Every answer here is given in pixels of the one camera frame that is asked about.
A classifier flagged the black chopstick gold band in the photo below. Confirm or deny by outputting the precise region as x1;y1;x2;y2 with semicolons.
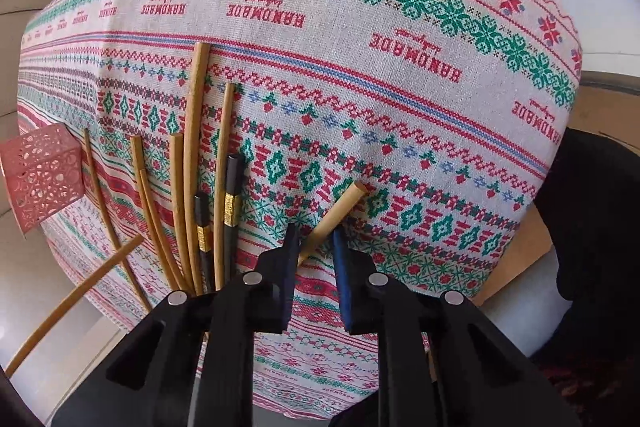
224;153;245;281
194;191;215;293

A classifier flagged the pink perforated utensil holder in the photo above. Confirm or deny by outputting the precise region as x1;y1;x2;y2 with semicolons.
1;124;85;234

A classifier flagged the patterned tablecloth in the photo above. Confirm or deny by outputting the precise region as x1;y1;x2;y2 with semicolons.
15;0;585;422

